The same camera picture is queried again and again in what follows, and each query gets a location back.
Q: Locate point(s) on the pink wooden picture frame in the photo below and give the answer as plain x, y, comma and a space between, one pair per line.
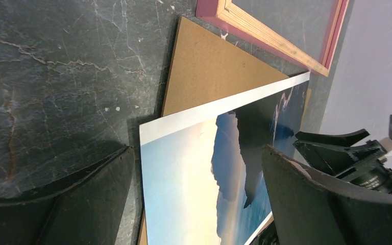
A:
234, 20

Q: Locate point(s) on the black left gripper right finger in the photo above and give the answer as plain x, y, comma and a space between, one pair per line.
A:
311, 207

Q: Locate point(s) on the mountain sea photo print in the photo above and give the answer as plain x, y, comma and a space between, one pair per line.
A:
202, 167

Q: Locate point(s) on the brown cardboard backing board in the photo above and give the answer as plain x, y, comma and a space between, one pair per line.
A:
205, 68

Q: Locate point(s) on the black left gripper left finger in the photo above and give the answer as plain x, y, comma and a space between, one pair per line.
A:
83, 208

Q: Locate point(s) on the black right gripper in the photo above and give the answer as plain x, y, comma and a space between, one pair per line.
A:
334, 155

